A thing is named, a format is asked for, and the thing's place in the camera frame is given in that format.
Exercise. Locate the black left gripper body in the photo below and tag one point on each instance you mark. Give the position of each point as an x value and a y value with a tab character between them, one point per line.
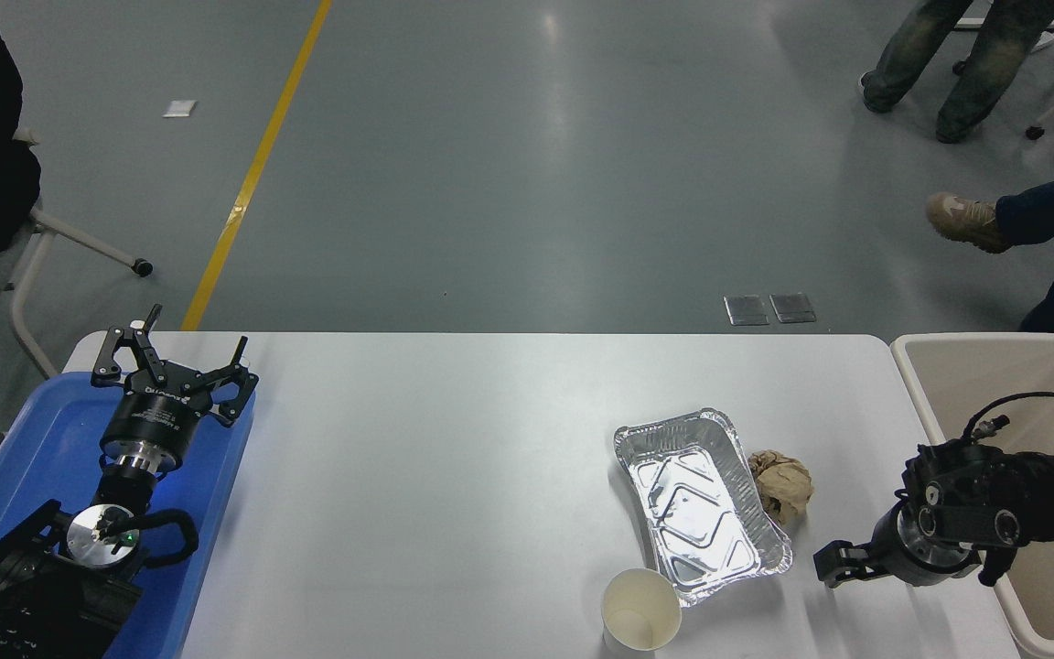
156	421

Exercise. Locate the rectangular foil tray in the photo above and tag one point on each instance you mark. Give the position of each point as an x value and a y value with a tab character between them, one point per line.
696	508

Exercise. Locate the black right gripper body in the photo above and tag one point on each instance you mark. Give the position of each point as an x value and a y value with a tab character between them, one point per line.
898	549

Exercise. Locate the white paper cup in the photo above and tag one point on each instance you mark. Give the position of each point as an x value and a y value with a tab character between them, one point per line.
641	609

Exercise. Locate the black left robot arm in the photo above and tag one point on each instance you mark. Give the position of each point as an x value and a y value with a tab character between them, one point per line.
28	586

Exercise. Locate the white power strip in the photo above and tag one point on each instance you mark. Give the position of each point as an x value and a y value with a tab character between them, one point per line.
1050	38

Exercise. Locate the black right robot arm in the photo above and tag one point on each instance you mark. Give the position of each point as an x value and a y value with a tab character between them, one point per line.
1021	494

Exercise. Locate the crumpled tan paper ball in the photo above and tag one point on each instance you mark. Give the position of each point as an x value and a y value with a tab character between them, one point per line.
783	485

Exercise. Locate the blue plastic tray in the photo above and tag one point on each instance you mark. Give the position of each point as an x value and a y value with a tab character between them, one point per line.
60	430

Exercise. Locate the metal floor plate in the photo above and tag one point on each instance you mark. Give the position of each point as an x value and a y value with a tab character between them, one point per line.
747	309
792	307

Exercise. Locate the large pale plastic bin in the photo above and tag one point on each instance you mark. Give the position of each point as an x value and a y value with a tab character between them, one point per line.
975	375

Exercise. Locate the standing person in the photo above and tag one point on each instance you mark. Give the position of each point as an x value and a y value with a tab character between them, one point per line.
975	73

